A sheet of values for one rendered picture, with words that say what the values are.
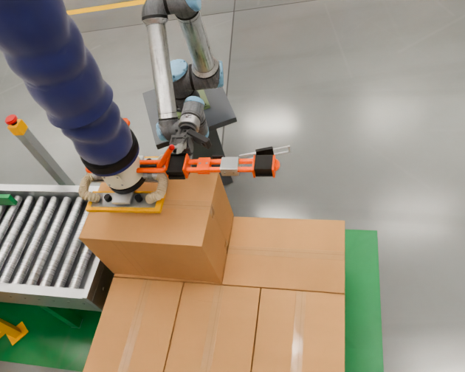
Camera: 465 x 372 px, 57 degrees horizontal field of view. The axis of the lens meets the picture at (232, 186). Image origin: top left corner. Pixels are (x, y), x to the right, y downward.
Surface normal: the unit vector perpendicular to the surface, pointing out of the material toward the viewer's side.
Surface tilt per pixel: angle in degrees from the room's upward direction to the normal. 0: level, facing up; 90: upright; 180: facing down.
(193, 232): 0
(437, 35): 0
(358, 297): 0
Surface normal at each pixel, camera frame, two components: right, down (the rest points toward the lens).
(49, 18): 0.76, 0.28
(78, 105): 0.53, 0.72
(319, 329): -0.18, -0.58
